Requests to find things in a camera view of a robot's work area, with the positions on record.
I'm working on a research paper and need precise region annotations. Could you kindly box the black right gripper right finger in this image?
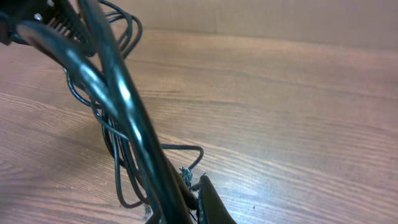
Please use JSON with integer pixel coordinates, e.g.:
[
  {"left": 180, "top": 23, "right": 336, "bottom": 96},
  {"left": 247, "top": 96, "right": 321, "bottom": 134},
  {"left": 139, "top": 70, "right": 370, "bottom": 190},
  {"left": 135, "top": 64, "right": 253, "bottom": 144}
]
[{"left": 197, "top": 175, "right": 236, "bottom": 224}]

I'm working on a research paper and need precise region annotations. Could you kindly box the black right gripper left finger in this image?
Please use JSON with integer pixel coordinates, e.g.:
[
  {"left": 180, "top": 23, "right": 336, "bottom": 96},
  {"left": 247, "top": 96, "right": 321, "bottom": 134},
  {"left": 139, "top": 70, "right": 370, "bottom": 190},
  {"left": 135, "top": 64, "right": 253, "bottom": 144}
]
[{"left": 1, "top": 0, "right": 95, "bottom": 57}]

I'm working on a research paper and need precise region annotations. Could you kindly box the black USB cable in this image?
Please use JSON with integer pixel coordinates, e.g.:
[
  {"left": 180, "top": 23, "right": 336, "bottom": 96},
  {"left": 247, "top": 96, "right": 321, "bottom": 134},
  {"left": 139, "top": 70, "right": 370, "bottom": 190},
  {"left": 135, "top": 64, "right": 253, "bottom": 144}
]
[{"left": 12, "top": 0, "right": 206, "bottom": 224}]

